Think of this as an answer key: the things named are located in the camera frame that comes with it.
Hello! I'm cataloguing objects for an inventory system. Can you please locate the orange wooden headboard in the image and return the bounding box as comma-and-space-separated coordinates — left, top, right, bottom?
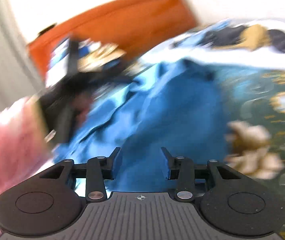
27, 0, 199, 76

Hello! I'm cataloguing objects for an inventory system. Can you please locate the white floral duvet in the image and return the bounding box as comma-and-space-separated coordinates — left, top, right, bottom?
138, 19, 285, 70

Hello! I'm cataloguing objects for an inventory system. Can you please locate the stack of folded linens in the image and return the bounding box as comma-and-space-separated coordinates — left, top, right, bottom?
45, 37, 126, 87

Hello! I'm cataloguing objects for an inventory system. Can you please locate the blue fleece zip jacket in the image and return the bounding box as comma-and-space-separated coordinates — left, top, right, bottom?
53, 59, 228, 192

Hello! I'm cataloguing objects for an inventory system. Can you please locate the pile of unfolded clothes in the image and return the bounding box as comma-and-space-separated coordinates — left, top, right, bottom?
171, 24, 285, 54

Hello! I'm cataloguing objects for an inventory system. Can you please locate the teal floral plush blanket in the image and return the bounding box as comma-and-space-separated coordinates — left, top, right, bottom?
217, 67, 285, 238

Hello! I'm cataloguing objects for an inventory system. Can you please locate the pink sleeved left forearm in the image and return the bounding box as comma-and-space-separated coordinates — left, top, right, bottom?
0, 96, 52, 194

